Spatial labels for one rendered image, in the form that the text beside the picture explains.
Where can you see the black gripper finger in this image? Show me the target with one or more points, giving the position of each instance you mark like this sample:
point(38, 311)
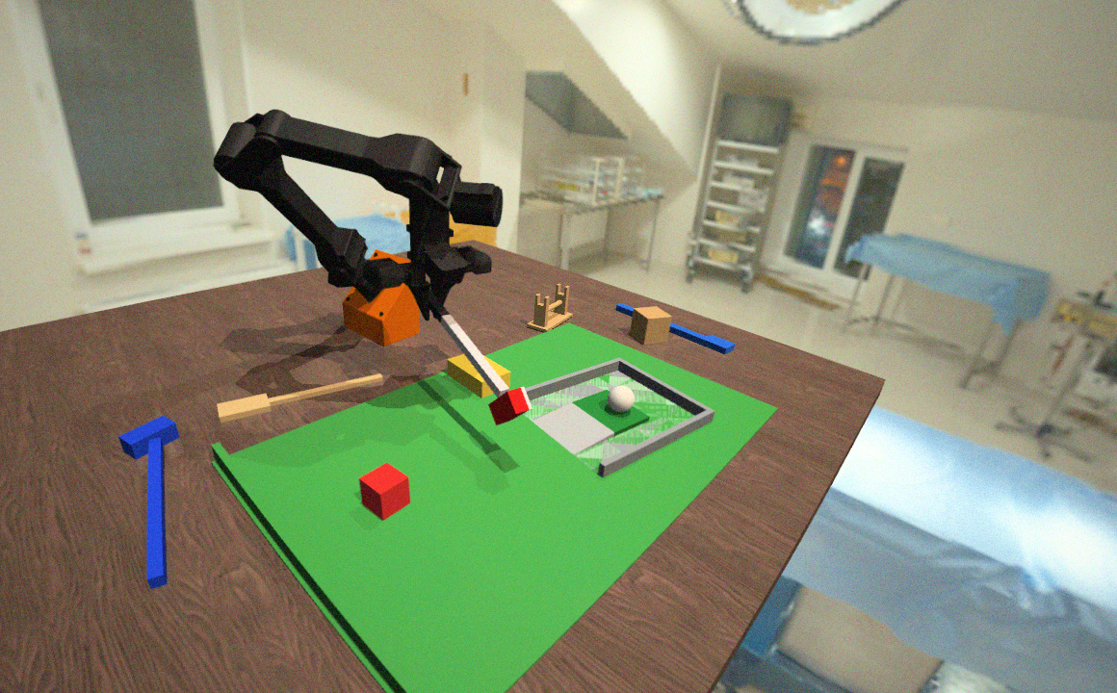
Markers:
point(421, 295)
point(441, 292)

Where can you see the white golf ball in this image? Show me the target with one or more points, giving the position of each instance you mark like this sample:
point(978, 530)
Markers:
point(621, 399)

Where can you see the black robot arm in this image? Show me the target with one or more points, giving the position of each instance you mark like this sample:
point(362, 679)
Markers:
point(250, 158)

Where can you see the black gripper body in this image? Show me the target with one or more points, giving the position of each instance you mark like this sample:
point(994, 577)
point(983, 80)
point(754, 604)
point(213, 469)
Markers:
point(385, 273)

